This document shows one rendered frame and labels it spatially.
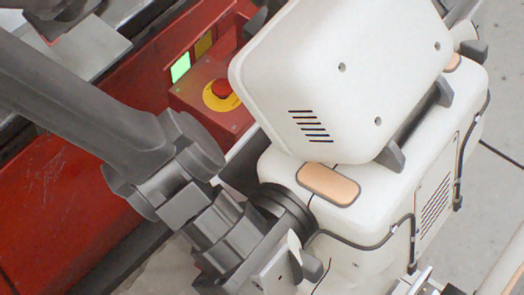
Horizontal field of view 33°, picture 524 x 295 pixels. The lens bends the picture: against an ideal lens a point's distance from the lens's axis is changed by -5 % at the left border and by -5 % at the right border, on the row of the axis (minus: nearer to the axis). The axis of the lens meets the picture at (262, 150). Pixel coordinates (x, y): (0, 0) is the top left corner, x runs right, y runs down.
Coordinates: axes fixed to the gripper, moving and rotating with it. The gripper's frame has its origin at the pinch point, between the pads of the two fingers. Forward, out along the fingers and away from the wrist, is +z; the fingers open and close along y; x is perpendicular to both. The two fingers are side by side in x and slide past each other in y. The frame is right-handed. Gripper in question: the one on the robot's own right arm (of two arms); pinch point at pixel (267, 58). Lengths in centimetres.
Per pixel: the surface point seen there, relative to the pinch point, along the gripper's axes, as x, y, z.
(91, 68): 29.1, 15.9, -16.1
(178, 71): 11.8, 10.3, 2.2
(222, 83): 9.2, 2.6, 0.0
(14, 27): 30.8, 31.7, -12.2
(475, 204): -44, -55, 68
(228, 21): -2.1, 10.3, 1.7
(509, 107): -77, -47, 70
